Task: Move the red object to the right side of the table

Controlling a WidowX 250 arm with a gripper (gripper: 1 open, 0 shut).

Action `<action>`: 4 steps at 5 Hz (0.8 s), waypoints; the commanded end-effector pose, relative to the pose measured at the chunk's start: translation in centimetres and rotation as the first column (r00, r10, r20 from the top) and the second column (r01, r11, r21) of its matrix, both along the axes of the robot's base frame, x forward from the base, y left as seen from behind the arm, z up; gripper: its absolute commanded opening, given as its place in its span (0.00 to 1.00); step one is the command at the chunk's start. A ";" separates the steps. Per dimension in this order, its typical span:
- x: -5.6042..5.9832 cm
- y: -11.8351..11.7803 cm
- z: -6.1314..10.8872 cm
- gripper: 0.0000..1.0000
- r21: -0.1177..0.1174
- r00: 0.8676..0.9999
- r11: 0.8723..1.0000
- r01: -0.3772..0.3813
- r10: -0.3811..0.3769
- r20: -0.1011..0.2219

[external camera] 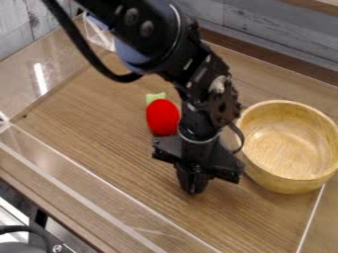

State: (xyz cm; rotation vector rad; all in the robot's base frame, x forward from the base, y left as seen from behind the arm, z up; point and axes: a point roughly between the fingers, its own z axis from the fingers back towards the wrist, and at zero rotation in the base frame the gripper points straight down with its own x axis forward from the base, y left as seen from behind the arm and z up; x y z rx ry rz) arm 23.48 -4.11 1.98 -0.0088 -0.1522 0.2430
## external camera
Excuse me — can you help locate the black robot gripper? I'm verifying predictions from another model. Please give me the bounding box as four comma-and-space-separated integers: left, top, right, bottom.
153, 133, 245, 195

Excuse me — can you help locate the red plush strawberry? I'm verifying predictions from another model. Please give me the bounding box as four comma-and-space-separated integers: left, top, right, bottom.
146, 93, 180, 136

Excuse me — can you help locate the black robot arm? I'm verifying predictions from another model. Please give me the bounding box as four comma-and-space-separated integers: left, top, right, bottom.
43, 0, 245, 195

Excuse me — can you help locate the wooden bowl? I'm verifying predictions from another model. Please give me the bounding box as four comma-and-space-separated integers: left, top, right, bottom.
237, 100, 338, 195

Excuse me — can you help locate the clear acrylic front barrier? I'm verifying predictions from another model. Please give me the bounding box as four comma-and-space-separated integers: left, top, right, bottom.
0, 113, 221, 253

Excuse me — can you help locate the black metal table frame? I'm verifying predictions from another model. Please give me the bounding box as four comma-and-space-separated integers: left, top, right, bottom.
29, 208, 86, 253

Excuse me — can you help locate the black cable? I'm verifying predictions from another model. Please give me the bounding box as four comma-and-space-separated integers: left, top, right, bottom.
0, 224, 53, 253

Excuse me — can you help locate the clear acrylic corner bracket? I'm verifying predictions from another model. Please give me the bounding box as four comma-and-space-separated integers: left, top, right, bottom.
82, 14, 117, 52

